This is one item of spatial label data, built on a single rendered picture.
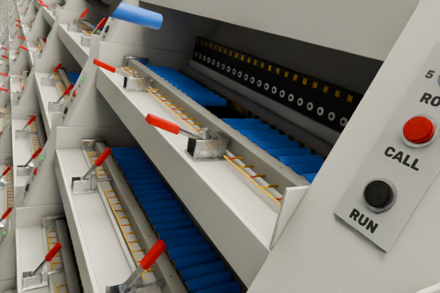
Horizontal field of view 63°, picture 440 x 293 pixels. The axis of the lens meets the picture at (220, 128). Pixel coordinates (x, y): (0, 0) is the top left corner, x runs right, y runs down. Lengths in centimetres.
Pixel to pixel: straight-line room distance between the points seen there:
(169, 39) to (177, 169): 47
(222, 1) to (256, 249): 31
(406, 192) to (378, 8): 14
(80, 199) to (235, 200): 38
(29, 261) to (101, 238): 29
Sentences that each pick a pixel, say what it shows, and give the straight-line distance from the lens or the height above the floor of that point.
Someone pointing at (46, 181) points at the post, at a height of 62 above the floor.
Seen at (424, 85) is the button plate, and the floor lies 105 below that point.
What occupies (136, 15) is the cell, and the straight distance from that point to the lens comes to 42.
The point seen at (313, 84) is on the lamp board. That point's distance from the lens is 50.
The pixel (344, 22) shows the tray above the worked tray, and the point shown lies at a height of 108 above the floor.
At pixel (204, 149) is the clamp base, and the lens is 38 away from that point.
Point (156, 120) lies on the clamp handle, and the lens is 35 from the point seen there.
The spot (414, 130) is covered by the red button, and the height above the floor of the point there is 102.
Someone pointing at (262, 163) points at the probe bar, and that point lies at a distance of 36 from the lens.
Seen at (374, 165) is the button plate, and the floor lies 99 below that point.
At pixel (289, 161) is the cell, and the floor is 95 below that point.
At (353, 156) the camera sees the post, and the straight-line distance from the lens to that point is 25.
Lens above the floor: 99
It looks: 6 degrees down
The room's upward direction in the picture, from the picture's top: 29 degrees clockwise
